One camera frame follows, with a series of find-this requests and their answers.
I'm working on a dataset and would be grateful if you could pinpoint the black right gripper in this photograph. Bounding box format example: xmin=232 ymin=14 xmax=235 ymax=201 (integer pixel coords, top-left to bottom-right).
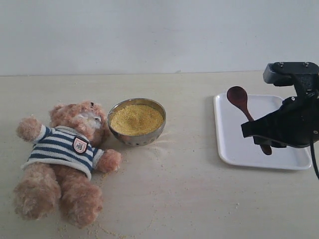
xmin=241 ymin=90 xmax=319 ymax=148

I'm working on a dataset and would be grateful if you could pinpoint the dark red wooden spoon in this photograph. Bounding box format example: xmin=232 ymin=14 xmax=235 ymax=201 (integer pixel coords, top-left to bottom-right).
xmin=226 ymin=86 xmax=272 ymax=155

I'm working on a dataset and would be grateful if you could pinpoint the beige teddy bear striped sweater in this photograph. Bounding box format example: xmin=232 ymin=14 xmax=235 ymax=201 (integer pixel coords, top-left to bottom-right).
xmin=13 ymin=101 xmax=122 ymax=228

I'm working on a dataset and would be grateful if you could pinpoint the white rectangular plastic tray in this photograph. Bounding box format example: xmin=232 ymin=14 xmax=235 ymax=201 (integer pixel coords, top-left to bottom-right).
xmin=214 ymin=93 xmax=312 ymax=170

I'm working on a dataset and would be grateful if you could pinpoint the steel bowl of yellow millet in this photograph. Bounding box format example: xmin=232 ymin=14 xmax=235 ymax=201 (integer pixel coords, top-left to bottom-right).
xmin=107 ymin=98 xmax=166 ymax=147

